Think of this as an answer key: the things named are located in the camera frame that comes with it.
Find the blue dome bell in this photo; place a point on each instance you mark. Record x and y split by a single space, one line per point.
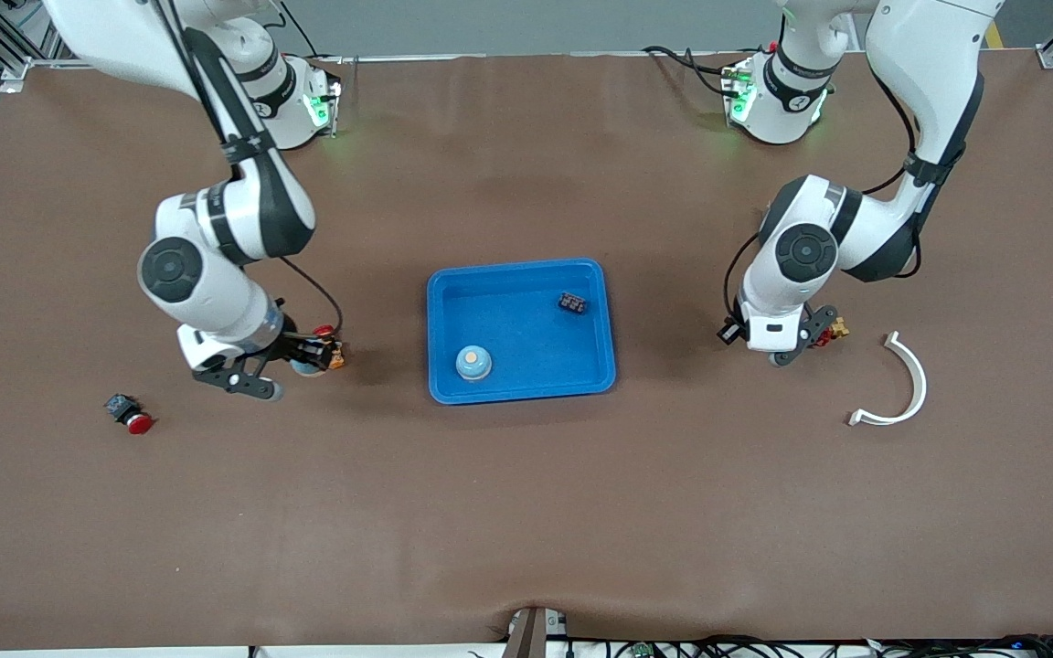
473 364
307 369

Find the orange red push button switch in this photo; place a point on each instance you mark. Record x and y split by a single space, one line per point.
337 362

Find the small dark terminal block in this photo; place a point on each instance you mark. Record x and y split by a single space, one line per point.
572 302

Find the brass valve red handwheel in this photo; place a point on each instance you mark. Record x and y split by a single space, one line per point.
841 327

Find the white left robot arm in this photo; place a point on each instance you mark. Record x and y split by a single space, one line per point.
929 73

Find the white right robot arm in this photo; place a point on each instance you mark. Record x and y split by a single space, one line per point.
216 306

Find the blue plastic tray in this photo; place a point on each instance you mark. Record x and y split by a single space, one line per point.
536 347

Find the red mushroom push button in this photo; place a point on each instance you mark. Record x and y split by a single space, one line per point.
129 413

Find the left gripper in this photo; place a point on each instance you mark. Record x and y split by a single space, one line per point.
818 334

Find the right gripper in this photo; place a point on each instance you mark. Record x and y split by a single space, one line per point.
301 345

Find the white curved plastic bracket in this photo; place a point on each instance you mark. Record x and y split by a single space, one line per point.
920 379

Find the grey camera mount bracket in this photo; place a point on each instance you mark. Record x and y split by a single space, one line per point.
531 635

